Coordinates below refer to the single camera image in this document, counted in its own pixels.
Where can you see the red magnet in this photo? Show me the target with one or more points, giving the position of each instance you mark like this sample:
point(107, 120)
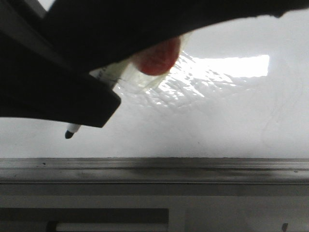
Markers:
point(149, 67)

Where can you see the grey aluminium whiteboard tray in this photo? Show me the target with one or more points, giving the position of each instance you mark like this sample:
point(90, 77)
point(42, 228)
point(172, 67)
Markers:
point(154, 170)

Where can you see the white whiteboard marker black tip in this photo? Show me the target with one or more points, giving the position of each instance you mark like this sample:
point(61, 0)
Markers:
point(108, 75)

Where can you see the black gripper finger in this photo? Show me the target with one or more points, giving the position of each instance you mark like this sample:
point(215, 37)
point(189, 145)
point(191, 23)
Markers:
point(92, 33)
point(36, 83)

